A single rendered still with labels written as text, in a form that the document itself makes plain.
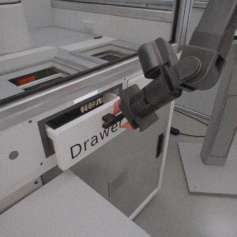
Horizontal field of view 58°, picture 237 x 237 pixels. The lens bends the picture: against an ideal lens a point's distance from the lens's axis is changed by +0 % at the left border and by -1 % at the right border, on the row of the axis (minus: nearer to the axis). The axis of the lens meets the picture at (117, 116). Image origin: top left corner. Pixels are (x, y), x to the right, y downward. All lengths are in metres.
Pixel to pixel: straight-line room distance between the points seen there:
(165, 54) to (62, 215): 0.40
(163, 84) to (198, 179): 1.28
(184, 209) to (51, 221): 1.09
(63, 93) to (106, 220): 0.30
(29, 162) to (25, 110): 0.13
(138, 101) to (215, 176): 1.31
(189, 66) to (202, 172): 1.37
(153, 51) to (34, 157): 0.36
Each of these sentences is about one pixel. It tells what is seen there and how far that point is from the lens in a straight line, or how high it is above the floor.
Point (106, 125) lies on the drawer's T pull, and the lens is 0.51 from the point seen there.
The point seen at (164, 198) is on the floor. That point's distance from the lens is 1.52.
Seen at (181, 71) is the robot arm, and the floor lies 1.07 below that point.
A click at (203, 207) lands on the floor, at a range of 1.55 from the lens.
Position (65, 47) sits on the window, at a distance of 0.53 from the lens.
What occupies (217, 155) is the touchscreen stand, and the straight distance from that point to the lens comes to 1.71.
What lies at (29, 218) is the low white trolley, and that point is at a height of 0.76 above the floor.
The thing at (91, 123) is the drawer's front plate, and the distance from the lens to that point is 0.52.
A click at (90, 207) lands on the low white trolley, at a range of 0.54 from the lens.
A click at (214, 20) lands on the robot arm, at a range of 0.42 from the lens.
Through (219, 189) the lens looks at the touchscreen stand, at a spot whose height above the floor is 0.03.
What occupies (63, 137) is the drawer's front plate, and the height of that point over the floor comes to 0.91.
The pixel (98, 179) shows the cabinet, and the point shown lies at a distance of 0.83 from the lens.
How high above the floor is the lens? 1.20
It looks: 33 degrees down
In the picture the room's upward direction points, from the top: straight up
